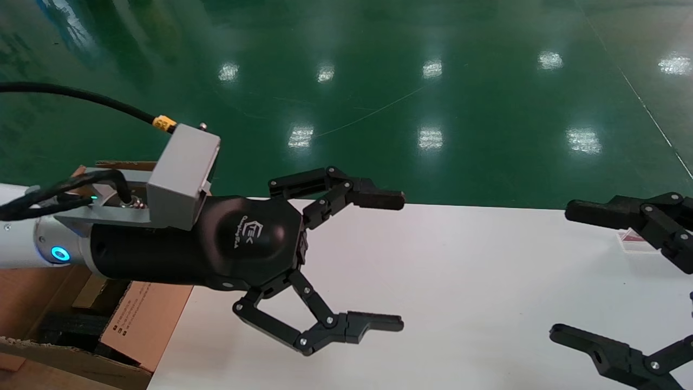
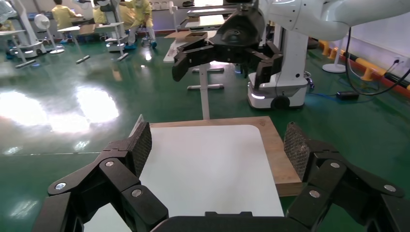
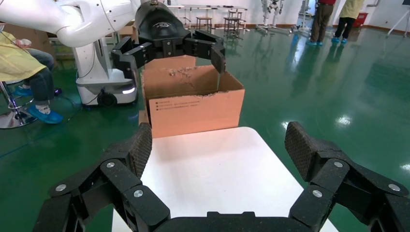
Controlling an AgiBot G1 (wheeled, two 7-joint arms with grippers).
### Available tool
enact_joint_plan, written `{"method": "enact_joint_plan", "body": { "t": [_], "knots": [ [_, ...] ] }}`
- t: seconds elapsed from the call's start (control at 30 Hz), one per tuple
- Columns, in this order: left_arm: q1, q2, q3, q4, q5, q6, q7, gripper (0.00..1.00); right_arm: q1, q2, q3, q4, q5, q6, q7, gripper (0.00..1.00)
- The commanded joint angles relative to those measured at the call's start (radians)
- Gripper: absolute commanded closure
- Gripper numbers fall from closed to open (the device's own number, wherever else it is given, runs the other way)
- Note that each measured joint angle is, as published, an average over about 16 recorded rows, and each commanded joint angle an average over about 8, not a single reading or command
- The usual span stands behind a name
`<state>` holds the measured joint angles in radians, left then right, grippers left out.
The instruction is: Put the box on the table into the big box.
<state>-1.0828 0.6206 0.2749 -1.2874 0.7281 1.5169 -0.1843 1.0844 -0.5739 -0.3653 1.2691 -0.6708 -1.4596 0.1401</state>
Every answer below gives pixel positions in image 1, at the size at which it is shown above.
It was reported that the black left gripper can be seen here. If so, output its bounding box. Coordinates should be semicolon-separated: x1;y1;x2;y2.
89;166;406;357

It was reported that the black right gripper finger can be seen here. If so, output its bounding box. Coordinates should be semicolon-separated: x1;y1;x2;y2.
564;192;693;275
548;323;693;390

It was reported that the big open cardboard box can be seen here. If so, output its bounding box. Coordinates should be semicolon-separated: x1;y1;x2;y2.
0;160;212;390

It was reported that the red and white card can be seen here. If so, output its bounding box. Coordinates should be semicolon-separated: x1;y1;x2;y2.
618;228;659;254

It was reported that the black foam padding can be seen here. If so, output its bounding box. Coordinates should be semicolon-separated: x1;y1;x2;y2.
39;310;137;365

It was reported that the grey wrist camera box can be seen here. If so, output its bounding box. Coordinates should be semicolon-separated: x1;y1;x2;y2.
146;123;221;231

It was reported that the silver camera mount bracket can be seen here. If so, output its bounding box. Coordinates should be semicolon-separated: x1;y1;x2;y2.
53;167;159;229

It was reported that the thick black camera cable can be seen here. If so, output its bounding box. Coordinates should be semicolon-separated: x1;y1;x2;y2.
0;82;178;134

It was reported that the black looped cable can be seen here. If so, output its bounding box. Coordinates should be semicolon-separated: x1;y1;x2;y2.
0;169;134;222

